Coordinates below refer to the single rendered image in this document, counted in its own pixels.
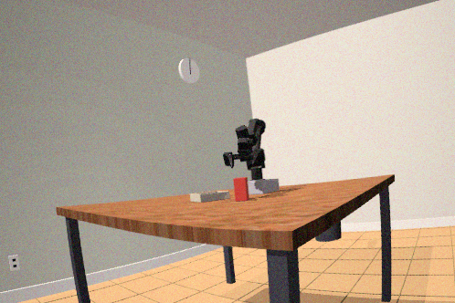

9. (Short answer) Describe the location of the red square cup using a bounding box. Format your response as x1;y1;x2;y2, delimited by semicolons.
234;177;249;201

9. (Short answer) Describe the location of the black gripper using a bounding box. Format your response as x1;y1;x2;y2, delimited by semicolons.
223;147;266;169

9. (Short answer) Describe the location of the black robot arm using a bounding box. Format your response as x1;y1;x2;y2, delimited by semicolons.
235;119;266;181

